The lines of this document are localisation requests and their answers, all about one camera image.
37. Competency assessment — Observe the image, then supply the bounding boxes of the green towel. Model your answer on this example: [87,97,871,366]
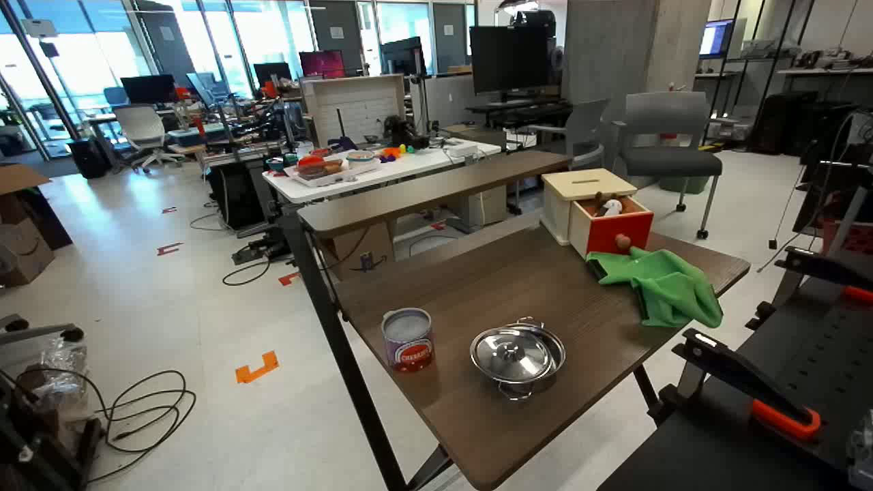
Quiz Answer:
[585,244,730,332]

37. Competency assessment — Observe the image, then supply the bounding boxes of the long brown table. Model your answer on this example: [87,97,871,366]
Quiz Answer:
[296,148,574,276]

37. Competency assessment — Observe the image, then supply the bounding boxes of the small cardboard box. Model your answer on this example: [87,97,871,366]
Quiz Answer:
[319,221,399,281]

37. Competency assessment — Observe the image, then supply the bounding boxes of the white table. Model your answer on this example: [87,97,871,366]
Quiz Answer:
[263,137,506,209]

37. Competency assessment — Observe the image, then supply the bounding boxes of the tin can with red label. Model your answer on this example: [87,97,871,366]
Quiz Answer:
[380,306,438,375]

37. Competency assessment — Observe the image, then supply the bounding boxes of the steel pot with lid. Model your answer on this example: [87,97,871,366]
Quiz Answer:
[466,315,571,403]

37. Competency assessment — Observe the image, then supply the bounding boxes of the red toy on tray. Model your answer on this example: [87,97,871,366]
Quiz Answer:
[296,149,348,179]

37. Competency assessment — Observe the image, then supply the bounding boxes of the white board panel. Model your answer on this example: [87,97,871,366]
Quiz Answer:
[301,70,409,149]

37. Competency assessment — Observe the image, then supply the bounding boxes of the wooden box with red drawer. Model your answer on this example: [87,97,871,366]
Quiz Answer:
[540,165,659,258]

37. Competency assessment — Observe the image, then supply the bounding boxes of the grey mesh office chair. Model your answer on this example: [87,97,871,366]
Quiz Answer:
[533,94,614,171]

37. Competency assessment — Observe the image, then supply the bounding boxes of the large black monitor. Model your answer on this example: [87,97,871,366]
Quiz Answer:
[466,21,559,94]

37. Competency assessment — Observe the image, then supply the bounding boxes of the pink screen monitor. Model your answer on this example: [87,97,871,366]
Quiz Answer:
[297,49,350,81]

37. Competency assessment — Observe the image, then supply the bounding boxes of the white office chair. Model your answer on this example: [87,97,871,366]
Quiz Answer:
[112,100,183,178]

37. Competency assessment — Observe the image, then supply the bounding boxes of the small black monitor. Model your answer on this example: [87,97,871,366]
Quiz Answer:
[117,70,180,108]

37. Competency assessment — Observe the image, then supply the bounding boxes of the blue screen monitor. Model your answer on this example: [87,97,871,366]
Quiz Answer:
[695,17,738,63]

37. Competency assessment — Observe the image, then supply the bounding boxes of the black perforated mounting board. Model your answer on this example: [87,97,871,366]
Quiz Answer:
[597,270,873,491]

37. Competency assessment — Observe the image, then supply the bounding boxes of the clear plastic bottle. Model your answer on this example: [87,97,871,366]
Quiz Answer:
[38,326,94,405]

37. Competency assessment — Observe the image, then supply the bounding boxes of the large cardboard box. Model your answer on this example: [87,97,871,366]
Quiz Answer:
[0,164,60,289]

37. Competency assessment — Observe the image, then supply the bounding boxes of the black tripod stand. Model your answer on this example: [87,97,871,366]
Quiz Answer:
[0,311,105,491]

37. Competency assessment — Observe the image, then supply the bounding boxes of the thin black floor cable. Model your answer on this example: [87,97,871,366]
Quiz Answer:
[219,255,275,291]

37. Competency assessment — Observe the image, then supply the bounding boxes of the black clamp with orange handle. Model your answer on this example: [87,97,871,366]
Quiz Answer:
[745,247,873,332]
[675,326,828,448]

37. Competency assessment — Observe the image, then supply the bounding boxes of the black coiled floor cable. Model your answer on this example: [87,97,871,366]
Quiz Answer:
[82,366,203,486]

